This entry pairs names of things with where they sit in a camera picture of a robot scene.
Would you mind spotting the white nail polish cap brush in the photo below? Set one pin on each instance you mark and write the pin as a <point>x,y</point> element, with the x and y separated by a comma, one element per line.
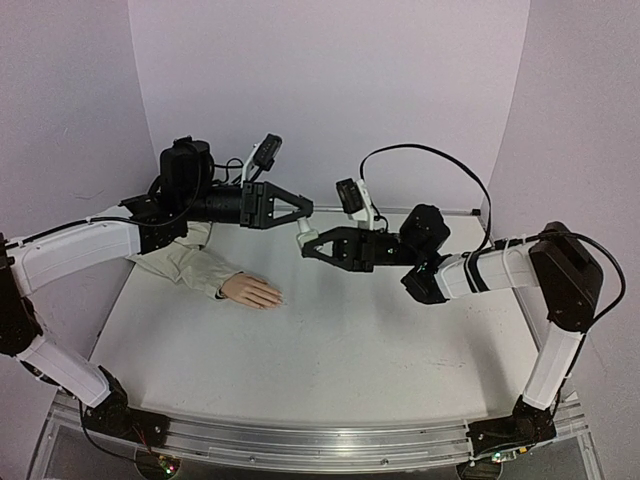
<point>303,225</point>

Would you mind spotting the aluminium front rail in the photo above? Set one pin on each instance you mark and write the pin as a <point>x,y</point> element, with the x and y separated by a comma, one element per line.
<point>324,449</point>

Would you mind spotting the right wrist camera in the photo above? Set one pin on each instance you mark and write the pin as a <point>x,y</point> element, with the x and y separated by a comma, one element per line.
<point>358,205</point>

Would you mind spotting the aluminium back table rail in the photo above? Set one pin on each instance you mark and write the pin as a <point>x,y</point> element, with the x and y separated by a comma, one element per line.
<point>401,210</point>

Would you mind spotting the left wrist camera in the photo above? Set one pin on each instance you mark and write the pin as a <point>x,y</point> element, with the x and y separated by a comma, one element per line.
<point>262,158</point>

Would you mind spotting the mannequin hand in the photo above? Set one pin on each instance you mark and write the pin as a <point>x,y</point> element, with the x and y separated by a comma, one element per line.
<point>251,291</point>

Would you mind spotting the beige jacket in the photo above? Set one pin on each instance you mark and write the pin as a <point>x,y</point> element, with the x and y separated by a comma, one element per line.
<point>186,261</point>

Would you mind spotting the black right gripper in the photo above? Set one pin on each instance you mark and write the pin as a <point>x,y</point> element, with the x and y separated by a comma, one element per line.
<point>362,248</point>

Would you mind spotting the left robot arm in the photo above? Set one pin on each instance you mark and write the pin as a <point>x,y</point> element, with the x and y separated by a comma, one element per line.
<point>157,226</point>

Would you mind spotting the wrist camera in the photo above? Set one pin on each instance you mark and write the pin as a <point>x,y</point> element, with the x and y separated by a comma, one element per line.
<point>262,158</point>
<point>358,205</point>

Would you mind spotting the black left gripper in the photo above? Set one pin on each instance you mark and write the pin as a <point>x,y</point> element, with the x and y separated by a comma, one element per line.
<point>259,200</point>

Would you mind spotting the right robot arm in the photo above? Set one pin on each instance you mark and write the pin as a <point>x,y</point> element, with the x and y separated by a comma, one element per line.
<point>580,280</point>

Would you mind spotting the white nail polish bottle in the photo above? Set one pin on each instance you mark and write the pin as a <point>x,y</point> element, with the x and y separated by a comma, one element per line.
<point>304,237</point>

